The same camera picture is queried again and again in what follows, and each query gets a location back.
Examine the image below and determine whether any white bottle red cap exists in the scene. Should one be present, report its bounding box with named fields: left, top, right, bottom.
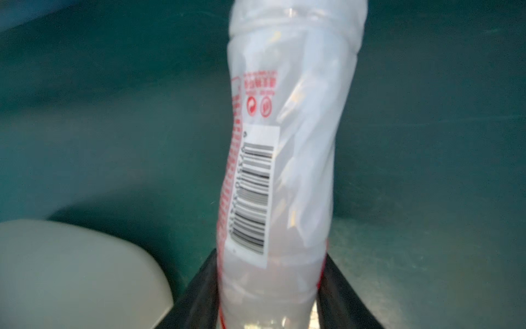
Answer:
left=216, top=1, right=368, bottom=328

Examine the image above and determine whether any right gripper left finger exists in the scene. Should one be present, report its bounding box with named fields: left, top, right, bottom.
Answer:
left=156, top=249, right=220, bottom=329

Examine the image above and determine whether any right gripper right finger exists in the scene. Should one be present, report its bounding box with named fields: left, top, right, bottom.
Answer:
left=316, top=256, right=384, bottom=329

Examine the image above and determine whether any white plastic trash bin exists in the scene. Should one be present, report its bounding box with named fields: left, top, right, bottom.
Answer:
left=1, top=219, right=174, bottom=328

